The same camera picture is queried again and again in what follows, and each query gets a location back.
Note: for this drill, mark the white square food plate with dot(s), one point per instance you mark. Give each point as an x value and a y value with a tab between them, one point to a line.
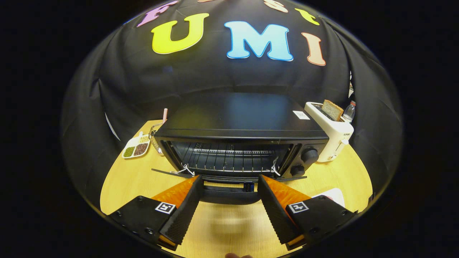
335	196

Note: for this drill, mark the white pop-up toaster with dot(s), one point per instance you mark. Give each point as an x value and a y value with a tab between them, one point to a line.
335	139

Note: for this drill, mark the white divided bean dish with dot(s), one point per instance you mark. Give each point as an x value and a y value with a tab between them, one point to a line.
136	147

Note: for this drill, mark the black toaster oven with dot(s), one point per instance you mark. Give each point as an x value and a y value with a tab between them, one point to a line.
244	114

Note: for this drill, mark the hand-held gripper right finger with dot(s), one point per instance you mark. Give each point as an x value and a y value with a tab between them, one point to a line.
276	215

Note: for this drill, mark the red label water bottle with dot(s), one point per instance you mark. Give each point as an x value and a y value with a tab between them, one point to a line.
349	113

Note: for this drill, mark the brown bread slice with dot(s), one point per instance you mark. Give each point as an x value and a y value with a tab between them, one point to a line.
331	109

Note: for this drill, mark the metal oven rack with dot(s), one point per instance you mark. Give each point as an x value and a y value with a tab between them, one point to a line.
229	161

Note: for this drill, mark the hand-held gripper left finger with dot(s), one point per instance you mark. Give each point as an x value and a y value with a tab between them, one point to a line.
183	215

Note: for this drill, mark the pink checked stick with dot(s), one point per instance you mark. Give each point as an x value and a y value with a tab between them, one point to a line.
165	115

